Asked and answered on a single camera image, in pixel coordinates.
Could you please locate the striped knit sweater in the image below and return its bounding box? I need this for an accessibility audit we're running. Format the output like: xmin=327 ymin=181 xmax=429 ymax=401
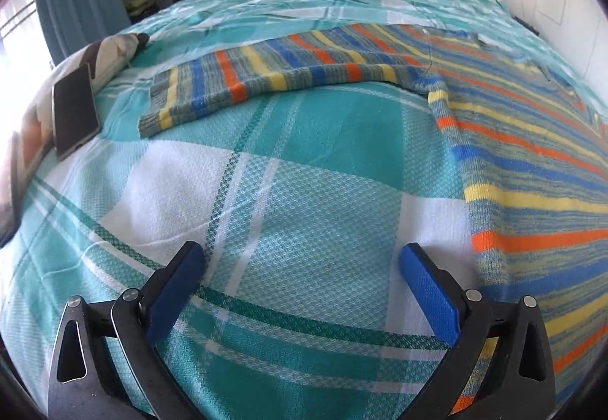
xmin=138 ymin=24 xmax=607 ymax=404

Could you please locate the black smartphone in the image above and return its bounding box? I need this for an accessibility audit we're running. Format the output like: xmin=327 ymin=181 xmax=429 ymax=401
xmin=52 ymin=64 xmax=101 ymax=162

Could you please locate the patterned pillow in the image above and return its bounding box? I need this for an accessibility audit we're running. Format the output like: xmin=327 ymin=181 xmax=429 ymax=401
xmin=1 ymin=33 xmax=149 ymax=245

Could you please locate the window with railing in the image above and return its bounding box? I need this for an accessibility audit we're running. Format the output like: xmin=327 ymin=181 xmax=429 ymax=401
xmin=0 ymin=0 xmax=54 ymax=79

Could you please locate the teal plaid bedspread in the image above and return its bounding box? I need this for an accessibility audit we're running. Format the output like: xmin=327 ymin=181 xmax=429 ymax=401
xmin=1 ymin=0 xmax=607 ymax=419

